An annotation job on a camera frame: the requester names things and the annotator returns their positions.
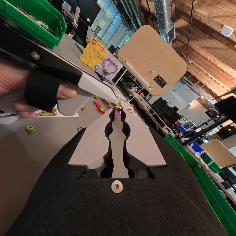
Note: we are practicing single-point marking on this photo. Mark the red lego heart section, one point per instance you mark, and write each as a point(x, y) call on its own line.
point(108, 104)
point(98, 106)

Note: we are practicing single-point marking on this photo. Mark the clear bag of lego pieces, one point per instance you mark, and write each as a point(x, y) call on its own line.
point(42, 24)

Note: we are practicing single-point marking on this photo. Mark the yellow and white lego box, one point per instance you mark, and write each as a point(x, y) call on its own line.
point(94, 53)

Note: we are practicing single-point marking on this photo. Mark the blue storage bin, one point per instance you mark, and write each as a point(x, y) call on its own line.
point(197, 146)

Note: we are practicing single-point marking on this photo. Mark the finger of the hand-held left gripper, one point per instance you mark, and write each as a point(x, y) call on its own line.
point(99, 88)

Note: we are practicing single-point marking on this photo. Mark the white instruction booklet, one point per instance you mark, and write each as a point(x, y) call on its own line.
point(46, 113)

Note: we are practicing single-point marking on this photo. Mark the lime and pink lego flower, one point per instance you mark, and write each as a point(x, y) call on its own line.
point(83, 109)

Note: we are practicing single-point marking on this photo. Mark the white ceiling device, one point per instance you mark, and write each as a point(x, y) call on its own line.
point(226, 31)

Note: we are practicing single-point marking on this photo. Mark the white metal stand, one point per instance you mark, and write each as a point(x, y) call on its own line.
point(137, 74)

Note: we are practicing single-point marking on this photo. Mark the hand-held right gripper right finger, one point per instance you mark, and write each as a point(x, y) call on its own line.
point(145, 145)

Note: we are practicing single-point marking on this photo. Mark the green plastic bin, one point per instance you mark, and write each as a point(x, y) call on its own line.
point(212, 199)
point(18, 17)

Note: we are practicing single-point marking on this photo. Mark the lime lego stem piece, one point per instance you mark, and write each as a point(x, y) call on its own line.
point(119, 103)

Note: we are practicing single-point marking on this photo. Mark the light wooden panel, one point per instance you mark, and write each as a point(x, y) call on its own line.
point(147, 51)
point(219, 153)

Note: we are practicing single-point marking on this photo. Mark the silver ventilation duct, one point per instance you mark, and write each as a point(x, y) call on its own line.
point(162, 18)

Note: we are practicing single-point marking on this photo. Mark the pink lego flower piece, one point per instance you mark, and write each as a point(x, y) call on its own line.
point(117, 110)

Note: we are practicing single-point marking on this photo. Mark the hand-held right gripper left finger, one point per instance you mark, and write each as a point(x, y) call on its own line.
point(88, 143)

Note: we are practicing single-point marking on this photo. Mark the black computer monitor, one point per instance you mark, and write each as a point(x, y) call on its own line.
point(86, 11)
point(162, 108)

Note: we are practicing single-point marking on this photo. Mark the person's left hand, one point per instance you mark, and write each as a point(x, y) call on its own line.
point(11, 77)

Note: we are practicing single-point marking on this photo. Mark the white round disc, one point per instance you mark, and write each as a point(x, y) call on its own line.
point(120, 95)

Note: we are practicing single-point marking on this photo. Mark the small green storage bin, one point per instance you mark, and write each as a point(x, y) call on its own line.
point(207, 159)

